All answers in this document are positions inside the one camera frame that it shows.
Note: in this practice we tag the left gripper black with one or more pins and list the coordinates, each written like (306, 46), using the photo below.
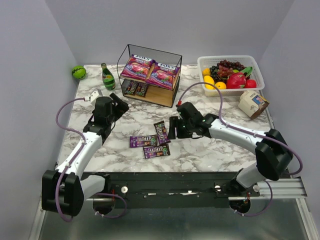
(118, 104)

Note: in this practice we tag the dark grape bunch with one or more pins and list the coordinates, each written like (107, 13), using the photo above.
(223, 69)

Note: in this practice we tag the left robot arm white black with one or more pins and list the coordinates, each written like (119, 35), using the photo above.
(63, 190)

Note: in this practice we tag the red dragon fruit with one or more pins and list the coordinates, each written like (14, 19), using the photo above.
(236, 81)

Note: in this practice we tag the black wire wooden shelf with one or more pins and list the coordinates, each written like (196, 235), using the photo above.
(149, 75)

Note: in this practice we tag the orange fruit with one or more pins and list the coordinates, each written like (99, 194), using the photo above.
(221, 85)

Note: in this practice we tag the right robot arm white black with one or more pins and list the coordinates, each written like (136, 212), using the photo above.
(269, 148)

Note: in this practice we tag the red apple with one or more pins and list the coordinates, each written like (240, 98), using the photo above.
(250, 83)

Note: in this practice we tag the yellow small fruit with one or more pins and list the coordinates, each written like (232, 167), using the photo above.
(206, 72)

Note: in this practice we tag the black mounting base plate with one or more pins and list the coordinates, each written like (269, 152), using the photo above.
(163, 190)

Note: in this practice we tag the white plastic fruit basket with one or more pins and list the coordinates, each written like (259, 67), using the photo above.
(251, 71)

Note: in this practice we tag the purple m&m's bag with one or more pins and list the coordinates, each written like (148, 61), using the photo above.
(156, 151)
(132, 87)
(141, 89)
(161, 133)
(143, 141)

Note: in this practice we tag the aluminium rail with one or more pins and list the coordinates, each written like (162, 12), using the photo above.
(284, 188)

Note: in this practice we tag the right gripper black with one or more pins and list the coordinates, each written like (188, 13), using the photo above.
(180, 127)

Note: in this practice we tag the yellow mango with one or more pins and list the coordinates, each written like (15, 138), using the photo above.
(209, 82)

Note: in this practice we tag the green glass bottle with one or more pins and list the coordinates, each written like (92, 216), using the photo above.
(107, 78)

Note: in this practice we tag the green ball toy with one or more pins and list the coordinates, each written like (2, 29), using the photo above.
(79, 72)

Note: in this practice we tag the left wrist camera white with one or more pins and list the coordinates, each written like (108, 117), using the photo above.
(94, 94)

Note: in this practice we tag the purple Fox's candy bag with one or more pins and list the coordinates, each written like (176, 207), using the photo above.
(137, 67)
(163, 75)

